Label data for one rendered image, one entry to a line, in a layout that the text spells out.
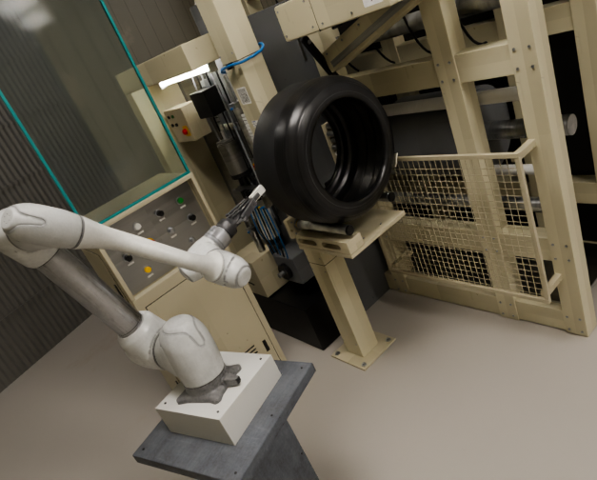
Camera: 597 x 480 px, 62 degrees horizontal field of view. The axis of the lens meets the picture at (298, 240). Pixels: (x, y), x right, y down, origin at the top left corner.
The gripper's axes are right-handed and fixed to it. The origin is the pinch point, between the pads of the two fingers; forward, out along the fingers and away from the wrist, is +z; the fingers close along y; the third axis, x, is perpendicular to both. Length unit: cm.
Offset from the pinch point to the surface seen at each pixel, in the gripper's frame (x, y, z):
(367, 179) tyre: 38, 3, 49
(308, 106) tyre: -13.2, -11.6, 33.4
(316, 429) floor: 113, 15, -47
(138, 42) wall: -38, 403, 181
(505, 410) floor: 126, -55, 2
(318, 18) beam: -30, 0, 68
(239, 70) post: -31, 26, 41
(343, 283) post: 82, 25, 17
